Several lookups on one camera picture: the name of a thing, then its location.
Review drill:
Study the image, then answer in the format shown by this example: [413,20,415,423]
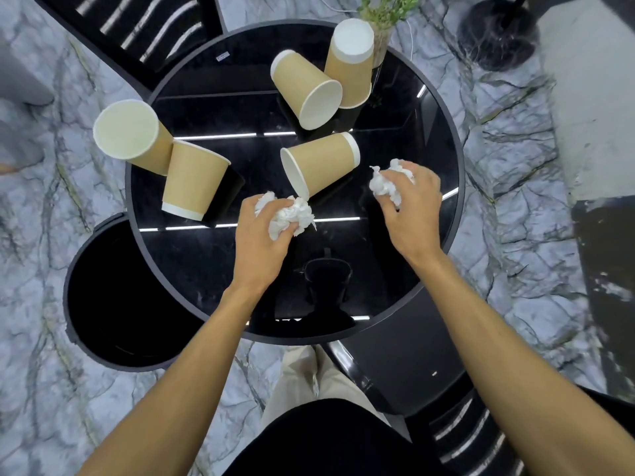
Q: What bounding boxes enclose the person's right hand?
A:
[381,161,444,266]

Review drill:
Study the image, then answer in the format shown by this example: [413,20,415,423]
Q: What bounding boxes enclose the person's left hand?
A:
[234,193,314,294]

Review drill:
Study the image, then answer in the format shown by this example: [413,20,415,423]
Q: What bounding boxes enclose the white tissue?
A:
[254,191,318,241]
[368,159,416,211]

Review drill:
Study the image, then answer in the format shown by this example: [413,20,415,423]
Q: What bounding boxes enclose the person's right forearm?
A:
[399,245,635,476]

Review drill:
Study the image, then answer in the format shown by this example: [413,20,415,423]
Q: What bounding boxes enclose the person's left forearm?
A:
[79,280,273,476]

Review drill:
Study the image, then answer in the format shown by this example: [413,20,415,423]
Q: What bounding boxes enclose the tan paper cup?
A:
[280,132,361,200]
[93,100,175,176]
[270,49,344,131]
[161,139,232,223]
[324,18,376,110]

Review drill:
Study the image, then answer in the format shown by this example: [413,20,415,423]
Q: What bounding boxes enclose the beige trousers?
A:
[258,345,399,433]

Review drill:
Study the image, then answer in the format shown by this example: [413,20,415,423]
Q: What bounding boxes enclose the black slatted chair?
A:
[325,286,635,476]
[29,0,225,97]

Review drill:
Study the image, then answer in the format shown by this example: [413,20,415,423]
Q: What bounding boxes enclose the black round trash bin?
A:
[63,212,240,374]

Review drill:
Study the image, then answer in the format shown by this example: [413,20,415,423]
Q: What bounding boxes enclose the green plant in glass vase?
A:
[357,0,422,69]

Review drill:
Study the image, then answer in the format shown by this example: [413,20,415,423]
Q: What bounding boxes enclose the black round lamp base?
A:
[456,0,540,73]

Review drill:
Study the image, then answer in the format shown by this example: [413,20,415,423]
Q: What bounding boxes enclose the black shirt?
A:
[190,397,433,476]

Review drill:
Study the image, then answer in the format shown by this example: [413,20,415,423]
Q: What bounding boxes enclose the white textured slab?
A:
[537,0,635,205]

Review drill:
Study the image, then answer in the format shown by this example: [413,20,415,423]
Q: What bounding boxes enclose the thin white cable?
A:
[407,17,422,62]

